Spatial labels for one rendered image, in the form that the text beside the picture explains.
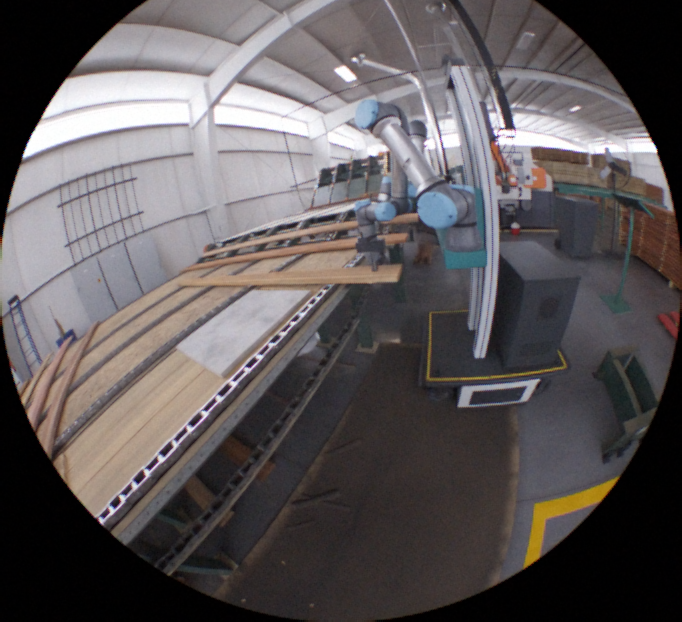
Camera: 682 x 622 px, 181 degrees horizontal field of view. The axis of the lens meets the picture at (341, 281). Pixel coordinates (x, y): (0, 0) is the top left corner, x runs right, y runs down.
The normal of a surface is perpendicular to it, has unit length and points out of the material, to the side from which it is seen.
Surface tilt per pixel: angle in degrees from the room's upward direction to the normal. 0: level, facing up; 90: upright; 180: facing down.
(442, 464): 0
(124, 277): 90
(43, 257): 91
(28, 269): 91
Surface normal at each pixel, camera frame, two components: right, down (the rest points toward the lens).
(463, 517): -0.22, -0.90
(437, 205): -0.73, 0.50
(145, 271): 0.89, -0.02
